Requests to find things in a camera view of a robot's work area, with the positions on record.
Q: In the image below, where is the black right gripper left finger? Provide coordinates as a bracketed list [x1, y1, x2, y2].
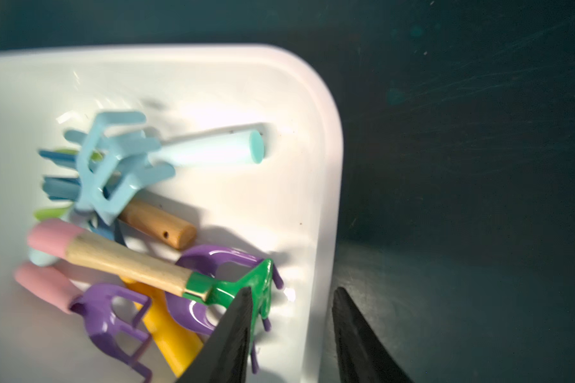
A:
[177, 287, 253, 383]

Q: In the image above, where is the light blue hand rake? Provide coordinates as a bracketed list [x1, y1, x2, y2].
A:
[64, 111, 265, 223]

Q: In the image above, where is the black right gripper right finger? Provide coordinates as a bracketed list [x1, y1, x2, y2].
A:
[332, 287, 411, 382]

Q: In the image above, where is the green rake wooden handle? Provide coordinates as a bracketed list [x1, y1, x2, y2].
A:
[27, 219, 275, 322]

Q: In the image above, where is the wooden handle tool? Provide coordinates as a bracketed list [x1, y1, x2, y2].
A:
[118, 199, 197, 251]

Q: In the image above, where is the white plastic storage box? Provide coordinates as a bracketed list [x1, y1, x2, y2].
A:
[0, 45, 343, 382]

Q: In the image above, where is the purple fork pink handle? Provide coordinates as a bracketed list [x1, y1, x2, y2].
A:
[164, 244, 284, 375]
[14, 262, 153, 382]

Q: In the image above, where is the dark blue fork yellow handle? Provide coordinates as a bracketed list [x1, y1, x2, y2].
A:
[121, 277, 203, 378]

